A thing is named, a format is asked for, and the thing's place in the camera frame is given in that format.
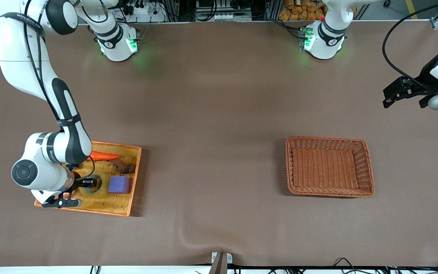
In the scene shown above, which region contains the clear yellowish tape roll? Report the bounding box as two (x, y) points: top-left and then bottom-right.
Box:
(78, 172), (110, 199)

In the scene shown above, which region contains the yellow wicker tray orange rim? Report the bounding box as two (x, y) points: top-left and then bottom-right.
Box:
(34, 141), (142, 217)

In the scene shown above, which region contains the purple cube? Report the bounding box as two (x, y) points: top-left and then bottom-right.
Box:
(108, 175), (131, 194)

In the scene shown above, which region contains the orange toy carrot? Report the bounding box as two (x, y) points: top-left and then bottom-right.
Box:
(89, 151), (121, 162)

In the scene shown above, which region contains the brown lumpy toy food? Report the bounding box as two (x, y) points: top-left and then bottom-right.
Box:
(109, 159), (136, 175)

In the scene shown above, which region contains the brown wicker basket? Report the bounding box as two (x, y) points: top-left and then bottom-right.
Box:
(285, 136), (375, 198)

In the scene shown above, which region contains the bag of orange buns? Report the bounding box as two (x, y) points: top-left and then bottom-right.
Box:
(278, 0), (327, 22)

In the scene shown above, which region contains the brown table cloth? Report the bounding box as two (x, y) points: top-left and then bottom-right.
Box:
(0, 21), (438, 267)

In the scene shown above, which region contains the slim white power strip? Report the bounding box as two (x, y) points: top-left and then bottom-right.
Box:
(212, 13), (252, 22)

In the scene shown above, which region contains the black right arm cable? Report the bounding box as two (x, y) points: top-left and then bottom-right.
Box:
(23, 0), (96, 179)

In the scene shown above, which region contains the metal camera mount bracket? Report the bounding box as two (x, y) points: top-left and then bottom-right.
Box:
(211, 251), (233, 274)

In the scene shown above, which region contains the black floor cables bundle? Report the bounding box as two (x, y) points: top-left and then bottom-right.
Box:
(227, 257), (438, 274)

